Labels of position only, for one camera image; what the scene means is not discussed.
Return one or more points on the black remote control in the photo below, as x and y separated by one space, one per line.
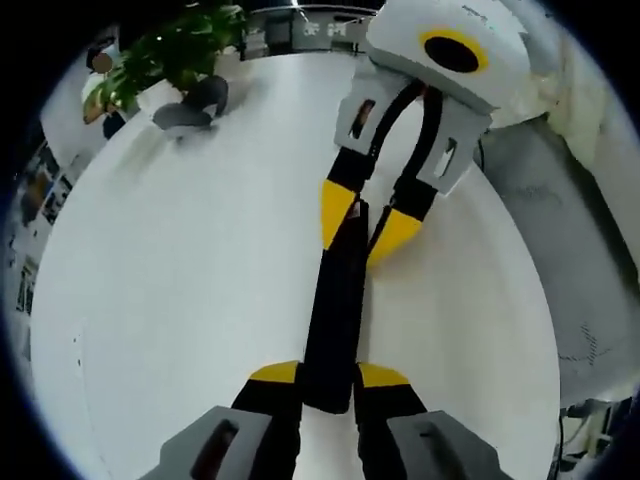
335 310

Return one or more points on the black headset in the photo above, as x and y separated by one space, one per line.
195 107

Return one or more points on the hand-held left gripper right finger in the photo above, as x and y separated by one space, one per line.
425 445

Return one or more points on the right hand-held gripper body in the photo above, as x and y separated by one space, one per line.
500 75

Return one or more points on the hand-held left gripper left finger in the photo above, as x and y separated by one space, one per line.
250 430

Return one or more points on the white plant pot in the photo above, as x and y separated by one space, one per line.
155 97

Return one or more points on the green potted plant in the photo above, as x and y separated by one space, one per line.
175 50

